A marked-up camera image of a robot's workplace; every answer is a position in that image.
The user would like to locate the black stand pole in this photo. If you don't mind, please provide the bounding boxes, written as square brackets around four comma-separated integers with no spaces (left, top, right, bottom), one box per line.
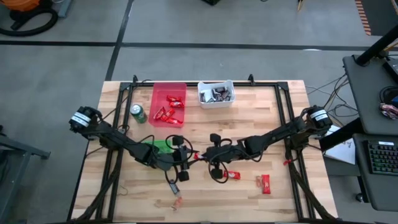
[355,24,398,67]

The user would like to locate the black floor mat orange edge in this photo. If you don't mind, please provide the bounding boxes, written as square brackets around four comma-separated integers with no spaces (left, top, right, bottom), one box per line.
[354,0,398,37]

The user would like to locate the white paper sheet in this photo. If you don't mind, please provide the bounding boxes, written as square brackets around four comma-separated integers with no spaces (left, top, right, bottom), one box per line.
[323,126,356,166]

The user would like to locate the black headphones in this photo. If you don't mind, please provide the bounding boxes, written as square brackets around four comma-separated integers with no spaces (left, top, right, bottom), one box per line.
[379,85,398,106]

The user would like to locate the black laptop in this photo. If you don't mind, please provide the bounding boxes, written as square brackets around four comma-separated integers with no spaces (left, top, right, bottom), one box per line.
[381,57,398,84]

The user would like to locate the black floor cables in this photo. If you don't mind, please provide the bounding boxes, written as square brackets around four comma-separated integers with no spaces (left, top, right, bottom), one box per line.
[306,73,360,125]

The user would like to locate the black aluminium table frame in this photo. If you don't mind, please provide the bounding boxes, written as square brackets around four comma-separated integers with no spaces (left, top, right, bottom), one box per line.
[72,74,338,224]

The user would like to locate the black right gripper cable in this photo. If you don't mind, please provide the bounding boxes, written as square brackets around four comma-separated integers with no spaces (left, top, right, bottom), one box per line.
[208,138,237,184]

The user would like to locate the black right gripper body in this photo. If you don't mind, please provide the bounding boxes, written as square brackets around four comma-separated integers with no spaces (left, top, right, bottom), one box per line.
[206,133,246,180]

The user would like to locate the green soda can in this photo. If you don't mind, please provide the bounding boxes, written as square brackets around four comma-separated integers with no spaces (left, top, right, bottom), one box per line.
[129,104,149,124]

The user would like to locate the orange shop vacuum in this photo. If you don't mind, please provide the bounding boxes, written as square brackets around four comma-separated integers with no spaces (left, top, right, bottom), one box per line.
[0,7,59,37]
[0,0,41,12]

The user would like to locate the grey metal desk frame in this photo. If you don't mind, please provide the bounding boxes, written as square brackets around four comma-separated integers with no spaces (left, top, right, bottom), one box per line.
[57,0,74,18]

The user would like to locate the dark grey desk top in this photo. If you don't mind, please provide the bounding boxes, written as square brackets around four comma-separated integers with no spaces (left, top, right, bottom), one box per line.
[342,54,398,136]
[353,133,398,213]

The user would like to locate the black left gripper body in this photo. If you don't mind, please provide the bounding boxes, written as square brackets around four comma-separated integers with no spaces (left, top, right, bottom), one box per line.
[155,136,190,183]

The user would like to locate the green plastic mesh basket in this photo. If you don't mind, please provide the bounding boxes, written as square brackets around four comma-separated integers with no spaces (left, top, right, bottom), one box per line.
[136,139,175,155]

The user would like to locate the pink-red translucent plastic basket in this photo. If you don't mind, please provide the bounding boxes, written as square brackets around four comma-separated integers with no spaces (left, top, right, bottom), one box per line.
[148,82,188,129]

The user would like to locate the grey metal table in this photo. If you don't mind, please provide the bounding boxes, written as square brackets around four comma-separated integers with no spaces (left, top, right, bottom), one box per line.
[0,124,52,224]

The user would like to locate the black diagonal desk leg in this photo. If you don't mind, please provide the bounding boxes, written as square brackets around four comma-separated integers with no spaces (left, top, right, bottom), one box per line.
[319,117,364,152]

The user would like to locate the white plastic basket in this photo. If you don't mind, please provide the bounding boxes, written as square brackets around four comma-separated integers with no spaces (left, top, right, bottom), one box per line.
[197,79,236,110]

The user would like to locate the pink patterned cloth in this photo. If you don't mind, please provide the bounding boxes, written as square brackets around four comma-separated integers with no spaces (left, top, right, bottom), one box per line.
[378,103,398,121]

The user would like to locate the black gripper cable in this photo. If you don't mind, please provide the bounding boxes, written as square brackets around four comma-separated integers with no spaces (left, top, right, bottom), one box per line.
[136,134,195,184]
[208,138,237,184]

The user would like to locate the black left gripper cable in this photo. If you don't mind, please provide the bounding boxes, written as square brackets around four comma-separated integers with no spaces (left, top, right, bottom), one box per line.
[136,134,195,184]

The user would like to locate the black backlit keyboard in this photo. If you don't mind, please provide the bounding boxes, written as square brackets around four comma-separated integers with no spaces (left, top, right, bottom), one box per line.
[366,139,398,176]

